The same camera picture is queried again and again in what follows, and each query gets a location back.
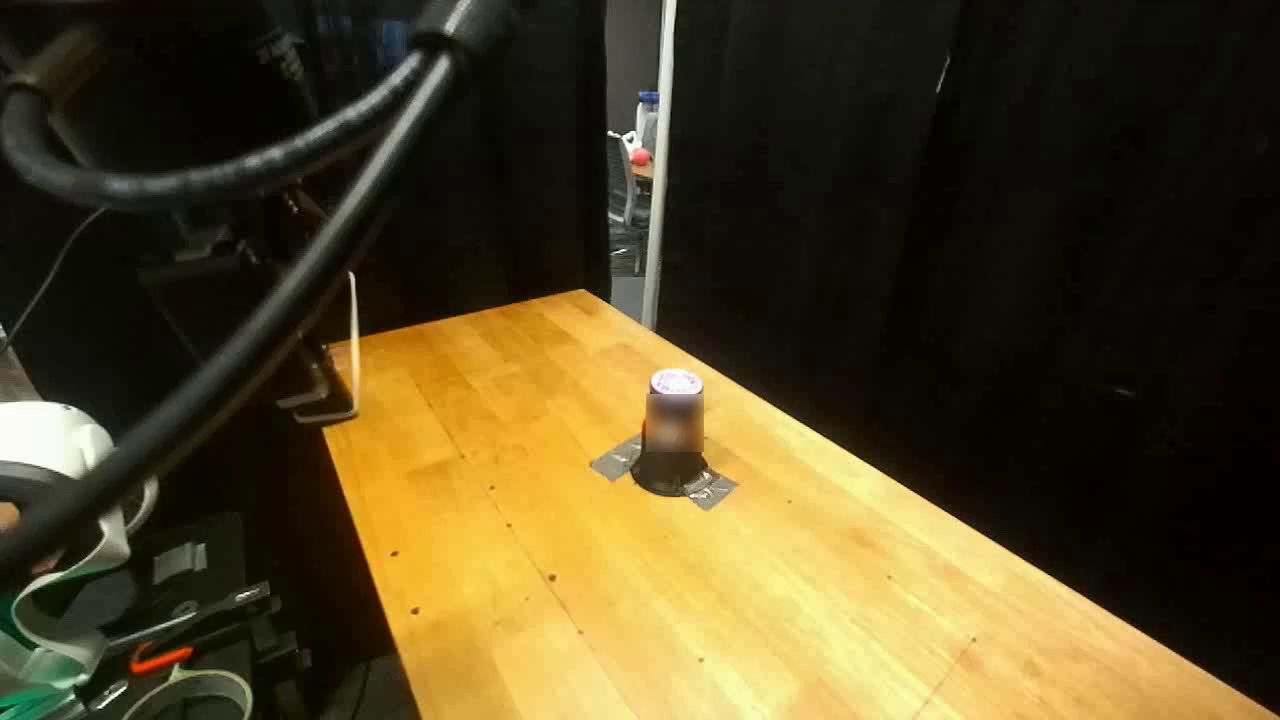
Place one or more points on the grey tape strip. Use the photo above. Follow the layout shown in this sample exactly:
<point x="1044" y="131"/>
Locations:
<point x="615" y="463"/>

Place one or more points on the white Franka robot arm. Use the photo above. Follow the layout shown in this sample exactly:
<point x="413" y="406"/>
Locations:
<point x="55" y="444"/>

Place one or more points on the white vertical pole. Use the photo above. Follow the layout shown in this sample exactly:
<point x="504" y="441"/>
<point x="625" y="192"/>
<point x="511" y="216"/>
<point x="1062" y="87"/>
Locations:
<point x="656" y="201"/>

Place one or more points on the black curtain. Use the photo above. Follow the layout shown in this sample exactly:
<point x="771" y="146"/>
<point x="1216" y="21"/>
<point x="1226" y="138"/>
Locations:
<point x="962" y="264"/>
<point x="504" y="172"/>

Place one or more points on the metal table clamp bracket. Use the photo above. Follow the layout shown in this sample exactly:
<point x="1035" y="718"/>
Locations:
<point x="355" y="348"/>

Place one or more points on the dark bottle with white cap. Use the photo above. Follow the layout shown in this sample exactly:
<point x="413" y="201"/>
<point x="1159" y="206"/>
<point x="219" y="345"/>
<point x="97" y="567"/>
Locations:
<point x="668" y="441"/>

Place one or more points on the clear bottle with blue cap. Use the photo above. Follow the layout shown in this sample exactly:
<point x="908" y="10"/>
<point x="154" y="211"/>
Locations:
<point x="645" y="119"/>

